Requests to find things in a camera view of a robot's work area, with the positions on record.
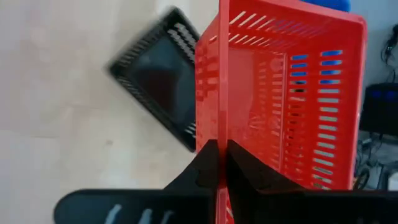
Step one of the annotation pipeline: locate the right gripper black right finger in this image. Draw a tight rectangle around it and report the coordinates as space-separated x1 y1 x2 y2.
226 139 398 224

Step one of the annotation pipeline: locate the red plastic slotted basket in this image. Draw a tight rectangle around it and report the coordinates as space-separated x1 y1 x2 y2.
194 0 368 224

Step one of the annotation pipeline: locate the black cable bundle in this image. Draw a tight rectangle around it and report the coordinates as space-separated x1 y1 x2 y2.
353 132 389 190

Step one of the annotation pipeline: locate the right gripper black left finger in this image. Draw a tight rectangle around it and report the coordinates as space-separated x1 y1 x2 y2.
53 139 219 224

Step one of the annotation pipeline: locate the black box with blue lights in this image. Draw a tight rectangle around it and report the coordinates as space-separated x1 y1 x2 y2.
359 82 398 137

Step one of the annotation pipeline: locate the black plastic slotted basket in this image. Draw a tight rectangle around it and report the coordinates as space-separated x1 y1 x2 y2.
107 6 201 153

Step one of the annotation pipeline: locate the blue plastic slotted basket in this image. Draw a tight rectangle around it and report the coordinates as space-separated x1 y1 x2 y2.
298 0 352 13

